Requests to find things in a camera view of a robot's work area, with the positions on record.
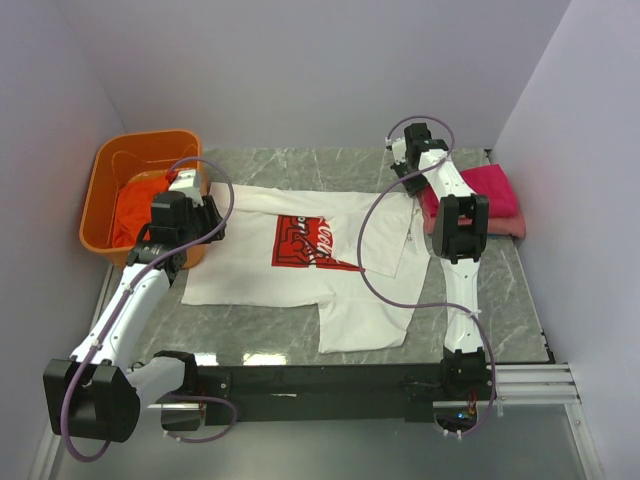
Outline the white printed t-shirt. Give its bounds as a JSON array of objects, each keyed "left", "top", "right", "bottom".
[{"left": 182, "top": 182, "right": 430, "bottom": 354}]

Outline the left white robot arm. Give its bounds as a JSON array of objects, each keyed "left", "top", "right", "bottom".
[{"left": 43, "top": 191, "right": 225, "bottom": 443}]

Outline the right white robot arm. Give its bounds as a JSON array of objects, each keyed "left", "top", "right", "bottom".
[{"left": 386, "top": 115, "right": 490, "bottom": 398}]

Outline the orange t-shirt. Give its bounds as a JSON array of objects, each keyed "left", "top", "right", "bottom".
[{"left": 111, "top": 173, "right": 176, "bottom": 248}]

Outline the folded magenta t-shirt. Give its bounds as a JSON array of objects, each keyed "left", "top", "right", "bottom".
[{"left": 419, "top": 161, "right": 519, "bottom": 219}]

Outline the folded salmon t-shirt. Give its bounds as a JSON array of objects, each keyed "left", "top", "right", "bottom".
[{"left": 419, "top": 190, "right": 526, "bottom": 238}]

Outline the black base crossbar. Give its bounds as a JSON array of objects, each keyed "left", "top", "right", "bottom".
[{"left": 139, "top": 363, "right": 499, "bottom": 432}]

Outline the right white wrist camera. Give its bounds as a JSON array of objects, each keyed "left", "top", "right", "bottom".
[{"left": 385, "top": 136, "right": 406, "bottom": 165}]

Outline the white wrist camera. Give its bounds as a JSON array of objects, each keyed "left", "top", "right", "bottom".
[
  {"left": 169, "top": 169, "right": 208, "bottom": 196},
  {"left": 385, "top": 136, "right": 406, "bottom": 165}
]

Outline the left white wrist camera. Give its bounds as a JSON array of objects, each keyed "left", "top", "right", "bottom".
[{"left": 169, "top": 169, "right": 208, "bottom": 196}]

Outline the aluminium frame rail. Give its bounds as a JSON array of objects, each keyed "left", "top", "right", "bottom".
[{"left": 27, "top": 269, "right": 604, "bottom": 480}]

